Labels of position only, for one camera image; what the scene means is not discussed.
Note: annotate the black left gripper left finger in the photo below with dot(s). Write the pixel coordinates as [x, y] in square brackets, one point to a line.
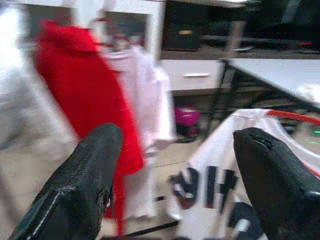
[75, 190]

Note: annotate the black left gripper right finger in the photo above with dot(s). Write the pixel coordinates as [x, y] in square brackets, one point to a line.
[280, 190]

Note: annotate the red plastic hanger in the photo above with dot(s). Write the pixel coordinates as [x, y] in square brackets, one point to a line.
[295, 117]

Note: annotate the white shirt with black print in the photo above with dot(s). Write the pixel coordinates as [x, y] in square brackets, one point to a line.
[212, 150]

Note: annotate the plain red shirt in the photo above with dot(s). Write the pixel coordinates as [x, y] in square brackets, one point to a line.
[82, 87]

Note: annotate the white shorts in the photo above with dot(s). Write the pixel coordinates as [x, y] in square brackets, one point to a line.
[25, 100]

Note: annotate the plain white shirt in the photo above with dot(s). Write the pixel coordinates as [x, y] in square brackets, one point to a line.
[147, 100]

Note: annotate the pink plastic container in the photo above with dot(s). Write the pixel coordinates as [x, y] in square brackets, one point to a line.
[187, 117]

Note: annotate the white low drawer cabinet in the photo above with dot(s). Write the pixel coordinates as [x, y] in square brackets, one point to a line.
[180, 80]

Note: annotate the metal clothes rack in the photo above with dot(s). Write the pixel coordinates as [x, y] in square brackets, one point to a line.
[238, 37]

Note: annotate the black television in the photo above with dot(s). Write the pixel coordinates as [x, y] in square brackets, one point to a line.
[265, 17]

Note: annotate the white glass-door cabinet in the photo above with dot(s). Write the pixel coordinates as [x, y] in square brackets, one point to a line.
[156, 30]

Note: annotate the white table with black frame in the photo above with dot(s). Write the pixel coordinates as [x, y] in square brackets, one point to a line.
[275, 72]

